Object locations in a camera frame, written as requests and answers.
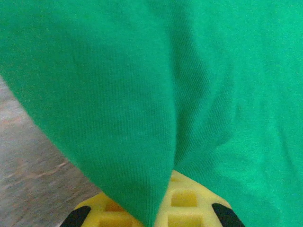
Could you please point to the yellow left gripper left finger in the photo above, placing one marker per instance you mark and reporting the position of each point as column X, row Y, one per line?
column 94, row 212

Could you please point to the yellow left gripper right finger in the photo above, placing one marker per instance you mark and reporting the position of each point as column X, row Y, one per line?
column 189, row 208

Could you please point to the green t-shirt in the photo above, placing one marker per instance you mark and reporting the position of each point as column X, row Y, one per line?
column 165, row 82

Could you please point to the grey marble pattern mat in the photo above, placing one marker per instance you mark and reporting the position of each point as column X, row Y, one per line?
column 30, row 170

